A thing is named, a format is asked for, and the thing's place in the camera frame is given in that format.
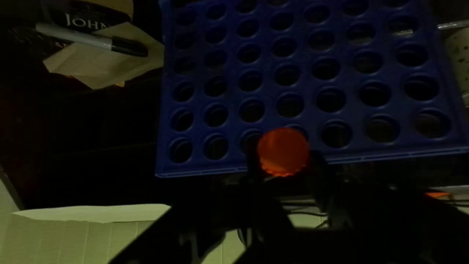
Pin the beige paper note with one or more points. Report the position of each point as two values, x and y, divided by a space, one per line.
99 68

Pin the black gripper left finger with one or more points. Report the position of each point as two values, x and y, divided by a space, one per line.
249 204

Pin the grey marker pen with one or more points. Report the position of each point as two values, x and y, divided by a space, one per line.
101 41

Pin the white paper sheet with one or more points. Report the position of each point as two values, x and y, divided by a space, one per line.
76 235

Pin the white paper cup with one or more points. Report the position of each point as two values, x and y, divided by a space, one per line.
458 50

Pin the orange game disc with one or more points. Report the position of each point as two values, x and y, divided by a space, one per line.
284 151

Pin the blue connect four grid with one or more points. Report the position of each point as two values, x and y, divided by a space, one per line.
363 79

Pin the stack of books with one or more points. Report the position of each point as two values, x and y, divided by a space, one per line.
82 15

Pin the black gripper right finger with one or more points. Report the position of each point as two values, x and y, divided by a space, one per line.
344 200

